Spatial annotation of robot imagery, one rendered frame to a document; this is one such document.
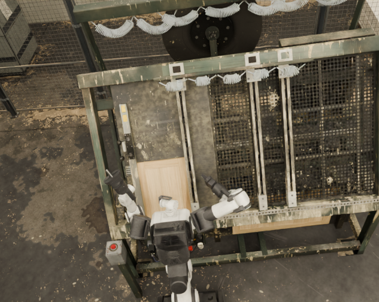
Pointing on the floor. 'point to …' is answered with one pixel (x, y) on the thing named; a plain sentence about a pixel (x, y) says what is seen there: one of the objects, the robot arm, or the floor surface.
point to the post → (130, 280)
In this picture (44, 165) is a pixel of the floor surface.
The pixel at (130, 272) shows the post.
